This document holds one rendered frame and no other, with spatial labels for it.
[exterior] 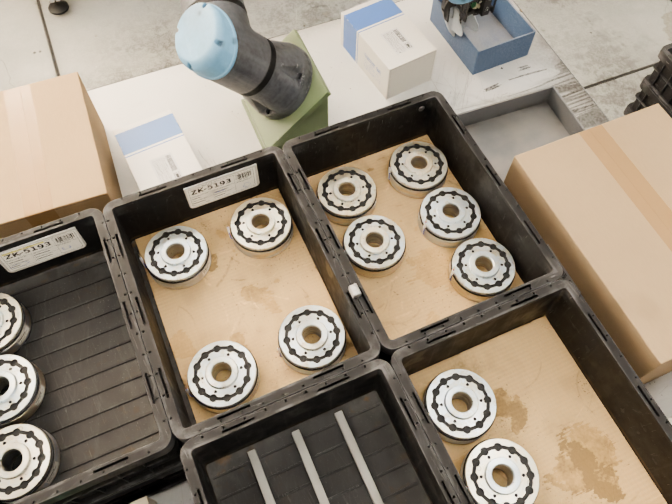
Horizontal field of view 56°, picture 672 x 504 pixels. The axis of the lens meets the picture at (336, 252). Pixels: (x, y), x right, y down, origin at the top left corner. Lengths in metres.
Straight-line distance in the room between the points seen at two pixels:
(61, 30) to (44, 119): 1.56
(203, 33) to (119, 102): 0.40
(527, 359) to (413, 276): 0.22
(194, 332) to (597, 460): 0.63
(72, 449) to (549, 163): 0.87
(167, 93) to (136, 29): 1.27
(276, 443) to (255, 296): 0.24
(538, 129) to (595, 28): 1.44
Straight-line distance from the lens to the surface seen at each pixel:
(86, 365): 1.04
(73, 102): 1.29
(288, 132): 1.26
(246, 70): 1.17
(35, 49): 2.79
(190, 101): 1.45
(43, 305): 1.11
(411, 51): 1.41
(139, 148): 1.28
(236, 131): 1.38
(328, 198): 1.07
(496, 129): 1.41
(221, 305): 1.02
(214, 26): 1.13
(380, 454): 0.94
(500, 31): 1.62
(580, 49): 2.73
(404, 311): 1.01
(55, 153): 1.23
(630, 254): 1.08
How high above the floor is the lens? 1.75
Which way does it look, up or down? 61 degrees down
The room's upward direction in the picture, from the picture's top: 1 degrees clockwise
